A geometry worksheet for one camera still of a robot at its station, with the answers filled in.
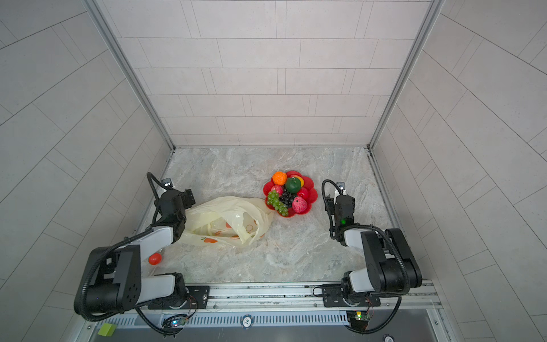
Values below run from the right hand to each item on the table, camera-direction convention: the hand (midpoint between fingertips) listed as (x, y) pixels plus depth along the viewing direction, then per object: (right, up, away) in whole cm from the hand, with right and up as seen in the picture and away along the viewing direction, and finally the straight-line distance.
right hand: (338, 192), depth 93 cm
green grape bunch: (-28, -3, -4) cm, 29 cm away
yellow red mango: (-16, +5, +2) cm, 17 cm away
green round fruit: (-20, +4, -2) cm, 21 cm away
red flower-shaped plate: (-13, 0, 0) cm, 13 cm away
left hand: (-68, +2, -4) cm, 68 cm away
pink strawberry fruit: (-26, +1, 0) cm, 26 cm away
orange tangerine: (-26, +6, +1) cm, 27 cm away
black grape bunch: (-23, -2, -2) cm, 23 cm away
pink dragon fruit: (-18, -4, -6) cm, 19 cm away
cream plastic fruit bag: (-43, -6, -23) cm, 49 cm away
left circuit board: (-56, -35, -29) cm, 73 cm away
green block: (-77, -37, -30) cm, 91 cm away
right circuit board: (0, -38, -25) cm, 45 cm away
